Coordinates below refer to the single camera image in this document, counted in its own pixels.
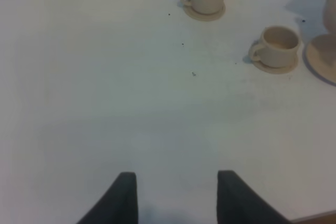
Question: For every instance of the near beige cup saucer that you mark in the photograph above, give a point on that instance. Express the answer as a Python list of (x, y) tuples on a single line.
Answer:
[(281, 70)]

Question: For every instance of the beige ceramic teapot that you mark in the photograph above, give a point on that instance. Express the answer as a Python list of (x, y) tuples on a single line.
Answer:
[(329, 16)]

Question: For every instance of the beige cup saucer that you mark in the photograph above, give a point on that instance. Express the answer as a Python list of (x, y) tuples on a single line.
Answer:
[(204, 17), (281, 70)]

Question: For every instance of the far beige cup saucer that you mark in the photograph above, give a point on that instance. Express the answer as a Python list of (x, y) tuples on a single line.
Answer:
[(204, 17)]

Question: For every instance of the near beige teacup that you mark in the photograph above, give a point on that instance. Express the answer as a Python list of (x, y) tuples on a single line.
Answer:
[(277, 47)]

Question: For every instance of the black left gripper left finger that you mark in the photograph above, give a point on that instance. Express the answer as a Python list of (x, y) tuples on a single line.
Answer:
[(118, 205)]

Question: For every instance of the large beige teapot saucer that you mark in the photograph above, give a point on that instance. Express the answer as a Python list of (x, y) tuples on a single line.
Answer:
[(320, 56)]

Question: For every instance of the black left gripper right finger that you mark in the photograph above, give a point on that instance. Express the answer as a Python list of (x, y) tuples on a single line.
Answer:
[(238, 203)]

